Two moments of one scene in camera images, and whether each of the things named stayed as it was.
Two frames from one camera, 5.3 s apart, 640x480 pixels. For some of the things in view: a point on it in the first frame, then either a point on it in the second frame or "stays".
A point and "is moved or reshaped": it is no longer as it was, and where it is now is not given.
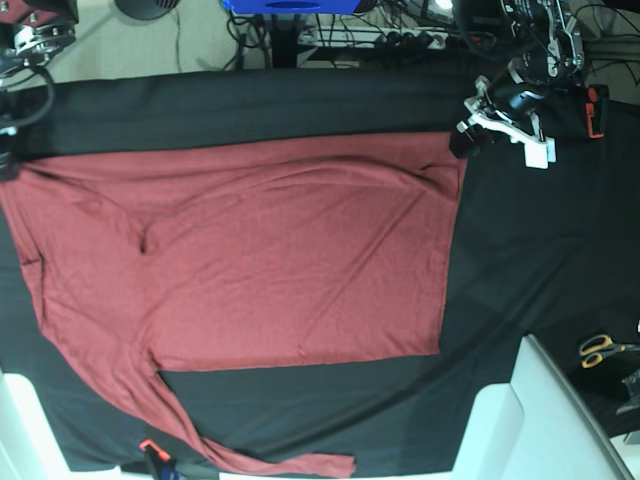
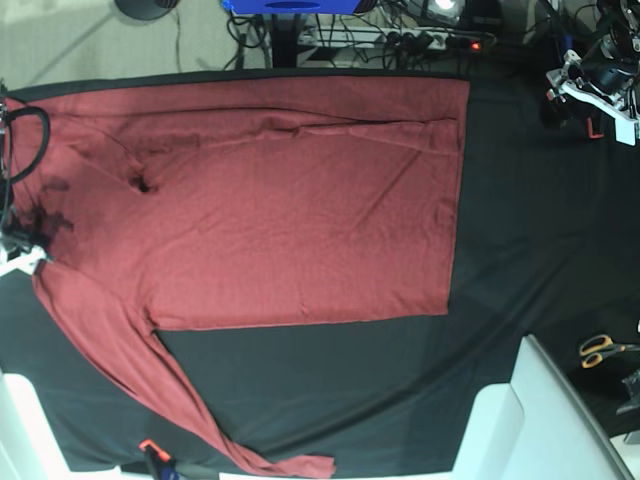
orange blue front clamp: x=161 y=459 stays
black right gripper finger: x=457 y=143 → x=553 y=113
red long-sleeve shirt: x=219 y=252 is moved or reshaped
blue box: x=291 y=6 stays
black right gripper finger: x=485 y=139 → x=578 y=110
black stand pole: x=284 y=43 stays
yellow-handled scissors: x=594 y=347 stays
